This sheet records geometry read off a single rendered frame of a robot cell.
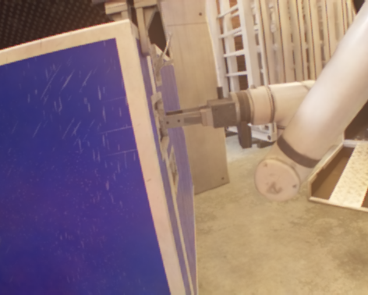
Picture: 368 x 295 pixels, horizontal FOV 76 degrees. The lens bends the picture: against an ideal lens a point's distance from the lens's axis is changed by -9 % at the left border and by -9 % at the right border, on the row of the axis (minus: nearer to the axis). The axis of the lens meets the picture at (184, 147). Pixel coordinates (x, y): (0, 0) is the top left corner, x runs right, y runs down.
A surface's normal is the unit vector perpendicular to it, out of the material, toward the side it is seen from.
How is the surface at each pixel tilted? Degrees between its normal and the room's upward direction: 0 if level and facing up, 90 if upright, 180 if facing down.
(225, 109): 90
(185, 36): 90
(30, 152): 90
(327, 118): 95
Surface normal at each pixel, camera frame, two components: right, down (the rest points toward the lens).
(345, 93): -0.45, 0.38
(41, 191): -0.01, 0.26
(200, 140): 0.36, 0.19
